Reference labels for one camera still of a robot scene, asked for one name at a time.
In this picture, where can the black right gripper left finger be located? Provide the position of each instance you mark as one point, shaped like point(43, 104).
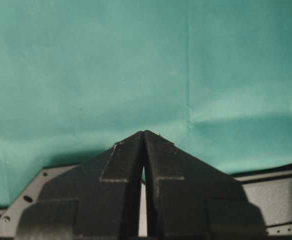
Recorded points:
point(97, 200)

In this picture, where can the green table cloth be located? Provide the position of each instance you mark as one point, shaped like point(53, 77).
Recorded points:
point(76, 76)

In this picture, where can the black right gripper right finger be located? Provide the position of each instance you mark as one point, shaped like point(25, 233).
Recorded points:
point(188, 199)

